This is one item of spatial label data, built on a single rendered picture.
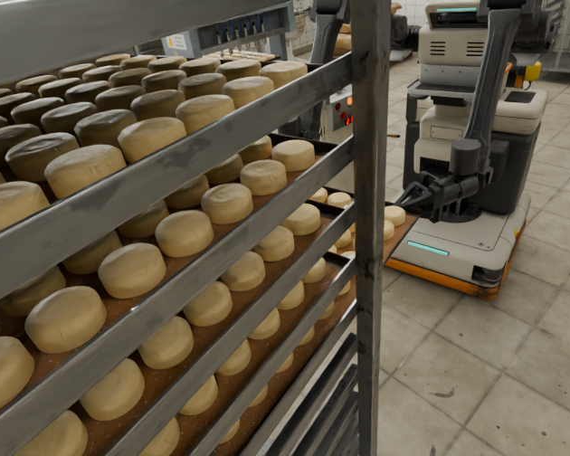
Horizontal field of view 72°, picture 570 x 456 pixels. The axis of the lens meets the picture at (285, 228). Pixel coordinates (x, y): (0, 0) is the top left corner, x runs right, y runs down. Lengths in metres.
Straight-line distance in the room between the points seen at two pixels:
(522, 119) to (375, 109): 1.49
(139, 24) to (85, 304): 0.19
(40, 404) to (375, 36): 0.39
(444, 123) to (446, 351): 0.92
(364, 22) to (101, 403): 0.41
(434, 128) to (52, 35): 1.57
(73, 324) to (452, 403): 1.52
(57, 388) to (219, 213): 0.19
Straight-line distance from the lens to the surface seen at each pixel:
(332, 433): 0.84
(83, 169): 0.28
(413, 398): 1.69
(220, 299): 0.41
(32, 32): 0.23
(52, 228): 0.24
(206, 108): 0.34
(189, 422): 0.47
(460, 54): 1.60
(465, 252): 1.88
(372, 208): 0.50
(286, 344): 0.47
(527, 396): 1.80
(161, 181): 0.27
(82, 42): 0.24
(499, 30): 1.05
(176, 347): 0.38
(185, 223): 0.36
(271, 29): 2.64
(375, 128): 0.45
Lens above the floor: 1.43
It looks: 35 degrees down
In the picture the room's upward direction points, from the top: 8 degrees counter-clockwise
